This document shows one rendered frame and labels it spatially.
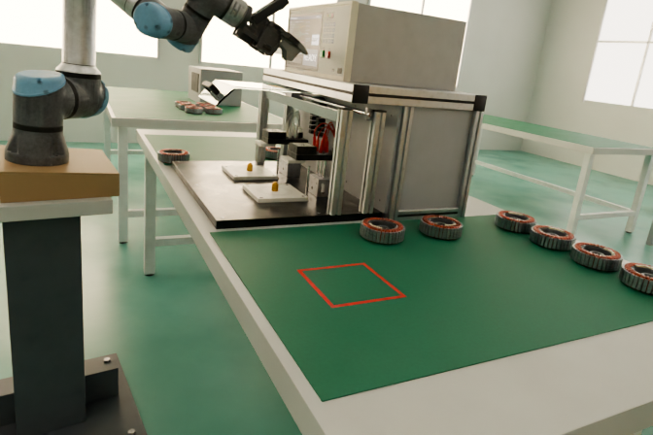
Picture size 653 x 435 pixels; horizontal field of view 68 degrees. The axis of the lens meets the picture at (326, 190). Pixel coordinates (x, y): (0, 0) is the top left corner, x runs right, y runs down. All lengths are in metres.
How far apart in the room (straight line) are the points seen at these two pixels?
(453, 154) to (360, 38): 0.43
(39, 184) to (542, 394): 1.19
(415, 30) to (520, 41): 7.37
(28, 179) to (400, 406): 1.06
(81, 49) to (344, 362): 1.14
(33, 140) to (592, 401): 1.32
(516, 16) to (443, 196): 7.31
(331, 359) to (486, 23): 7.71
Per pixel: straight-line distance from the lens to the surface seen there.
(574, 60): 8.74
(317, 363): 0.73
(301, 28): 1.62
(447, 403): 0.72
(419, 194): 1.43
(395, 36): 1.41
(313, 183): 1.47
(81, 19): 1.54
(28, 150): 1.46
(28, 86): 1.44
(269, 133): 1.61
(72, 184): 1.42
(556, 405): 0.78
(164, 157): 1.83
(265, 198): 1.35
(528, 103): 9.12
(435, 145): 1.42
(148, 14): 1.22
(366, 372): 0.73
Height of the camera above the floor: 1.16
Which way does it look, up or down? 15 degrees down
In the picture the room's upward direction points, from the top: 6 degrees clockwise
